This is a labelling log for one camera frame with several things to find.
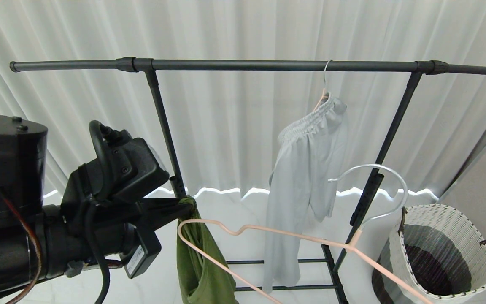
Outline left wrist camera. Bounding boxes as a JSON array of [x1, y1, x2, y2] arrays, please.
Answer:
[[60, 136, 170, 224]]

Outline white curtain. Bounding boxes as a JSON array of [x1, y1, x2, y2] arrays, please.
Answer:
[[0, 0, 486, 199]]

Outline green garment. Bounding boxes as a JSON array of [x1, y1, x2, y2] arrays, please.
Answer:
[[176, 195, 239, 304]]

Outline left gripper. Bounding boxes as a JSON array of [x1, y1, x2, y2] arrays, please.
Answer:
[[36, 198, 162, 279]]

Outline black clothes rack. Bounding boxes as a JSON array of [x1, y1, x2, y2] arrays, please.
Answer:
[[9, 57, 486, 304]]

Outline pink clothes hanger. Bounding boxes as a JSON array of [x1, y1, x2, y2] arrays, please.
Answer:
[[178, 164, 433, 304], [313, 60, 333, 112]]

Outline white laundry basket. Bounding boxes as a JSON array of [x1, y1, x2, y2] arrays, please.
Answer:
[[372, 204, 486, 304]]

